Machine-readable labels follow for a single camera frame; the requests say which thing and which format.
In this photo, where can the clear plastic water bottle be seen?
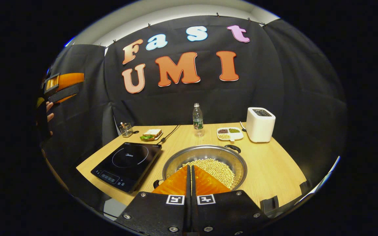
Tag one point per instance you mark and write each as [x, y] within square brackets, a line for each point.
[198, 123]

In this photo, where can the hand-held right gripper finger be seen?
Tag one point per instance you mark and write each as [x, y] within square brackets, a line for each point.
[188, 185]
[193, 186]

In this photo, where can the white divided dish of beans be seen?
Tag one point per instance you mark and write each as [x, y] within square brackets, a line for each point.
[238, 135]

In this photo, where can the pile of soybeans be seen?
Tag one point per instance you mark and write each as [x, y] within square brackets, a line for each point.
[215, 170]

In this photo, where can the white spoon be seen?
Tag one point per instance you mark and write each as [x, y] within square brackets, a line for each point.
[243, 129]

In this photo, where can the white plate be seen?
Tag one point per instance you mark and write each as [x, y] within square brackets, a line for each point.
[159, 137]

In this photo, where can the row of black clips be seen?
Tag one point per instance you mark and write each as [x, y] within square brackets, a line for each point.
[218, 14]

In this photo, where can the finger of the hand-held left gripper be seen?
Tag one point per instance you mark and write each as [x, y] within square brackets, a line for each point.
[64, 93]
[72, 80]

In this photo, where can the white toaster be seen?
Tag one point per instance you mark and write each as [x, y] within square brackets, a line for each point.
[259, 129]

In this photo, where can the black induction cooktop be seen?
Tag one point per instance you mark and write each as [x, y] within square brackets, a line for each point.
[126, 164]

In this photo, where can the black table bracket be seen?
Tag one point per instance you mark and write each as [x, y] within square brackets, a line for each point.
[269, 205]
[305, 186]

